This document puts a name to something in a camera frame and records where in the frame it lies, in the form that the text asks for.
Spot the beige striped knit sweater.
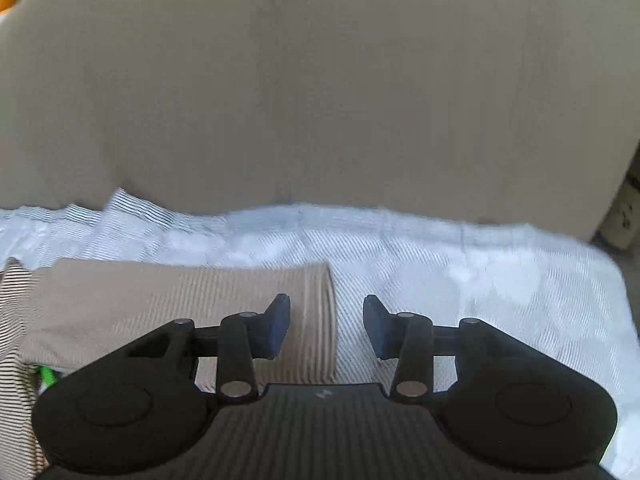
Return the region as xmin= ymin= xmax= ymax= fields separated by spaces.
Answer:
xmin=1 ymin=259 xmax=336 ymax=479

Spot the white quilted mattress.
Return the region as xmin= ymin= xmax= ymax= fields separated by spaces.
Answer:
xmin=1 ymin=191 xmax=639 ymax=479

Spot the white box beside bed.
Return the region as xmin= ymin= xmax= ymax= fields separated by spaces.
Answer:
xmin=599 ymin=174 xmax=640 ymax=250

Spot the beige padded headboard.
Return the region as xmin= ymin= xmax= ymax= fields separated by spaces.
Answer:
xmin=1 ymin=0 xmax=639 ymax=239

